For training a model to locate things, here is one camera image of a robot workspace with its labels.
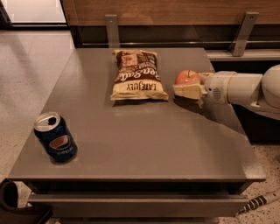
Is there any left metal bracket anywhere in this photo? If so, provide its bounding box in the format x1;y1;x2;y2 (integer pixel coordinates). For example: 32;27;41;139
105;14;120;48

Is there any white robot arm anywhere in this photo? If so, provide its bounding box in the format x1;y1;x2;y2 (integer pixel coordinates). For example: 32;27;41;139
173;65;280;120

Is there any black object on floor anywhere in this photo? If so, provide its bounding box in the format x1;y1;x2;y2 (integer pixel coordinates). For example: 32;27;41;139
0;178;53;224

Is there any brown chips bag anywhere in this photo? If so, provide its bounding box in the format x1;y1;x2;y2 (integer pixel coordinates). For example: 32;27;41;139
110;50;169;101

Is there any blue pepsi can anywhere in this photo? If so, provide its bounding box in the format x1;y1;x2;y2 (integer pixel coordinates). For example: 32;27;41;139
34;112;77;162

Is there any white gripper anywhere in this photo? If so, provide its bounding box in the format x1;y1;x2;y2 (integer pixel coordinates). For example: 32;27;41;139
173;71;235;104

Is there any striped black white cable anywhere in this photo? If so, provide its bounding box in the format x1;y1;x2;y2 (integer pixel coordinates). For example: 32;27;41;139
234;188;280;217

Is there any right metal bracket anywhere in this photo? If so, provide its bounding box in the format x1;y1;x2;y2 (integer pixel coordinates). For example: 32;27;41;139
229;11;259;57

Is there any metal bracket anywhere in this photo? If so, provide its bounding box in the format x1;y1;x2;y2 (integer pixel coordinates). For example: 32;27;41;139
105;14;120;48
229;11;259;57

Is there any red apple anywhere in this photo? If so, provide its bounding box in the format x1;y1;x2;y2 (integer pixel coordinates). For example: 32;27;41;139
175;70;200;85

